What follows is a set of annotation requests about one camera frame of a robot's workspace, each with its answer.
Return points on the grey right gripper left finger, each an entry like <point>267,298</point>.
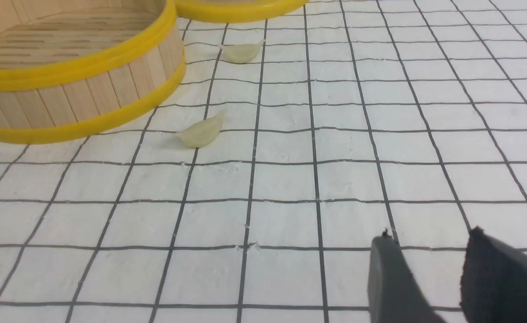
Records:
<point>393,294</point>

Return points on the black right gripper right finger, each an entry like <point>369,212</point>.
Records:
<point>494,281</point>

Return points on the pale yellow-green dumpling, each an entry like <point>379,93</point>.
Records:
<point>202,133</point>

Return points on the pale green dumpling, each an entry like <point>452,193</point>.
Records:
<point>241,53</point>

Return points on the woven bamboo steamer lid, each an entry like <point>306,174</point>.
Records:
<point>235,11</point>

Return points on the bamboo steamer tray yellow rims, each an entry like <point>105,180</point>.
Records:
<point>74,68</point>

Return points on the white grid tablecloth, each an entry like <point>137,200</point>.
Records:
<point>356,117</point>

